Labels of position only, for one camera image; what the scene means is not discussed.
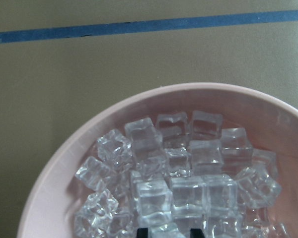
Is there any pink bowl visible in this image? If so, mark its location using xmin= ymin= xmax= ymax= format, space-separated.
xmin=17 ymin=83 xmax=298 ymax=238

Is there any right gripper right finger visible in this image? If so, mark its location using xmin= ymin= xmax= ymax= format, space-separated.
xmin=190 ymin=228 xmax=204 ymax=238

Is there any pile of ice cubes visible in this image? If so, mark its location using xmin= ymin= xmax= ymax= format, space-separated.
xmin=74 ymin=111 xmax=289 ymax=238

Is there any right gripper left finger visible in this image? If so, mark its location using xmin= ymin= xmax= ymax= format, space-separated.
xmin=136 ymin=228 xmax=149 ymax=238

